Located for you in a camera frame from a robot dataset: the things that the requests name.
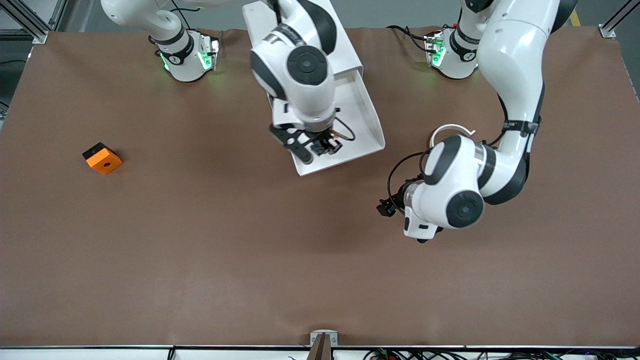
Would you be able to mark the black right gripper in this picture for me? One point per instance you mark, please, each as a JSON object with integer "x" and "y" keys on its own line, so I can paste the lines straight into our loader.
{"x": 324, "y": 139}

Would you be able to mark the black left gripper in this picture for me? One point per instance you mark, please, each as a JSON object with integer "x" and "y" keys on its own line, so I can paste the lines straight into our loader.
{"x": 396, "y": 199}

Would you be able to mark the white box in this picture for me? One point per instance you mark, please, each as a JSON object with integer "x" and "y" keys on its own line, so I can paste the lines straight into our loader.
{"x": 360, "y": 120}

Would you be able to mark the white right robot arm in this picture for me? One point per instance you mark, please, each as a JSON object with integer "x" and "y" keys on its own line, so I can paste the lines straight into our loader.
{"x": 300, "y": 65}

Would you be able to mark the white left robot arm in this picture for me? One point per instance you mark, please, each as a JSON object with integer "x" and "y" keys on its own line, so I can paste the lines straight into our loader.
{"x": 515, "y": 60}

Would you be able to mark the white drawer cabinet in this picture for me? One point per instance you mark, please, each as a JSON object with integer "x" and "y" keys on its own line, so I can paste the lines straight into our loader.
{"x": 347, "y": 50}

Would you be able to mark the white curved plastic piece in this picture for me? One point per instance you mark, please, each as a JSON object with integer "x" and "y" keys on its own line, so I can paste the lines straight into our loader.
{"x": 452, "y": 126}

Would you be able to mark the brown table mat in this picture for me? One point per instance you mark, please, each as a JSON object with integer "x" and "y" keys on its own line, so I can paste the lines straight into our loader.
{"x": 200, "y": 250}

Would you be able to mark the orange box with hole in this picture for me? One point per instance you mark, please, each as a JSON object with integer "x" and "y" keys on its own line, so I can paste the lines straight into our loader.
{"x": 105, "y": 162}

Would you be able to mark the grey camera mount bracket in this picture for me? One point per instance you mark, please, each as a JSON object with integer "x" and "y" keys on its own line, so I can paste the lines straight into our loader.
{"x": 315, "y": 337}

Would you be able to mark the dark camera mount post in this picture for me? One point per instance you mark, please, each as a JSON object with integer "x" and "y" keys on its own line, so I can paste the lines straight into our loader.
{"x": 320, "y": 351}

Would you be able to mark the aluminium frame profile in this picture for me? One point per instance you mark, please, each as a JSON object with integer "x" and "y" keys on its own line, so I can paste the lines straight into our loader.
{"x": 607, "y": 31}
{"x": 35, "y": 32}

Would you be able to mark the white table edge rail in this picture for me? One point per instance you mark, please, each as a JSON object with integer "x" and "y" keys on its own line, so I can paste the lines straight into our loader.
{"x": 100, "y": 354}

